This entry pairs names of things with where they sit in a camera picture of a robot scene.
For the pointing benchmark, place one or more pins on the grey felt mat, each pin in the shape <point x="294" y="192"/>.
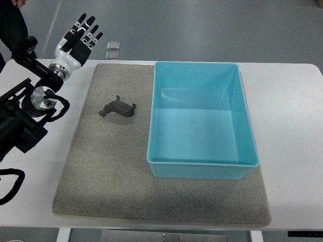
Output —
<point x="106" y="173"/>

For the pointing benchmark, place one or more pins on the blue plastic box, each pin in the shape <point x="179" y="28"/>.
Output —
<point x="200" y="125"/>

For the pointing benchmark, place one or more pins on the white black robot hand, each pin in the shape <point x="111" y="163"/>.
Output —
<point x="75" y="47"/>

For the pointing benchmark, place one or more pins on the brown hippo toy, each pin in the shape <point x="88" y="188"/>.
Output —
<point x="119" y="107"/>

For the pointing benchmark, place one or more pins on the black table control panel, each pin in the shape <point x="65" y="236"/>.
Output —
<point x="316" y="234"/>

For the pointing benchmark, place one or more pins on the lower floor socket plate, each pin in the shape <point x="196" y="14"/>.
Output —
<point x="112" y="55"/>

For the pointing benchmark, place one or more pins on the metal table base plate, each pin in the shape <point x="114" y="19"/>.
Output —
<point x="125" y="235"/>

